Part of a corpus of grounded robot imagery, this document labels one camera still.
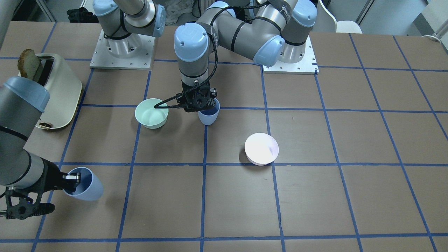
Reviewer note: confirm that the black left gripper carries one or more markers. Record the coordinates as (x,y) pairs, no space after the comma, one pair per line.
(212,93)

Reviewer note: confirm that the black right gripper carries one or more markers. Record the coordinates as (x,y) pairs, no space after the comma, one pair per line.
(50,179)

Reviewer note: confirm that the blue cup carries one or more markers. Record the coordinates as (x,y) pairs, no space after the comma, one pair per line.
(208,117)
(89,188)

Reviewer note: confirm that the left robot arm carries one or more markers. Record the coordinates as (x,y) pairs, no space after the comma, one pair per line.
(278,33)

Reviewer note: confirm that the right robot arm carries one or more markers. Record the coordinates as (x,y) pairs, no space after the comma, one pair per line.
(47,91)

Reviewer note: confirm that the mint green bowl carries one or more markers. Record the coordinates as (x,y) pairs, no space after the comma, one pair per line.
(150,117)

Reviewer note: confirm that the pink white bowl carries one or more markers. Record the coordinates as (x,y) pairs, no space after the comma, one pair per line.
(261,149)

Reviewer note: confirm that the cream white toaster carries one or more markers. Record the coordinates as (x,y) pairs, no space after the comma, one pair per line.
(64,88)

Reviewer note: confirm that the toasted bread slice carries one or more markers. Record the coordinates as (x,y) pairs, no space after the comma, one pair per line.
(29,64)

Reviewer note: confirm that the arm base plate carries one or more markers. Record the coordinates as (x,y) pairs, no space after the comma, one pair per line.
(133,53)
(297,64)

